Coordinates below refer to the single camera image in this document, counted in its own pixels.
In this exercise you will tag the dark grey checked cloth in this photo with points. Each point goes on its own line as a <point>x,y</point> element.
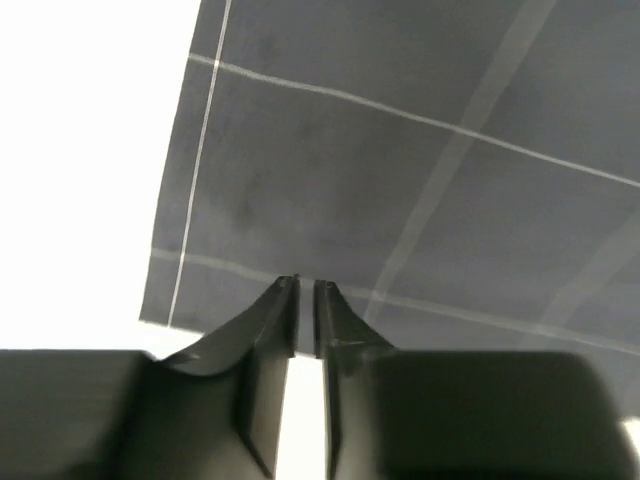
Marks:
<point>466,171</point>

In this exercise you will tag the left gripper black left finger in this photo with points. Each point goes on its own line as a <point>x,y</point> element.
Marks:
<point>209,411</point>

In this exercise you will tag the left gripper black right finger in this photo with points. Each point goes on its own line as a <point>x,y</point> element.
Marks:
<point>423,414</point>

